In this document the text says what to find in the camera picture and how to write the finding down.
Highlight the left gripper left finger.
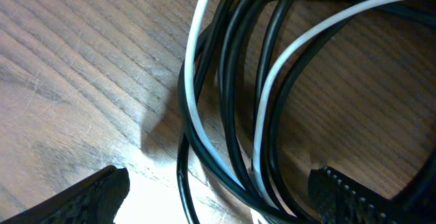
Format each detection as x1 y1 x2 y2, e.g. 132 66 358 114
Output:
4 165 130 224

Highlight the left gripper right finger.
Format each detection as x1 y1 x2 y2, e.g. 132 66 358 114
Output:
308 167 435 224

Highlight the white USB cable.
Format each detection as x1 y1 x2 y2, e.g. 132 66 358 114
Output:
183 0 436 224

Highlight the black USB cable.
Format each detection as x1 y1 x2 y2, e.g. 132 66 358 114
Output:
176 0 436 224

